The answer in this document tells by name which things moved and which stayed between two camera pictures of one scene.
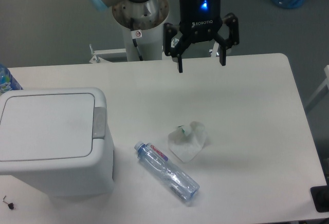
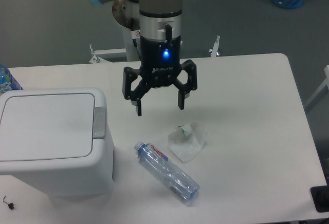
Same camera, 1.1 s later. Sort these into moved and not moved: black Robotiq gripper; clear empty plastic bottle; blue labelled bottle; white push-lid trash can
Moved: black Robotiq gripper
Not moved: white push-lid trash can; clear empty plastic bottle; blue labelled bottle
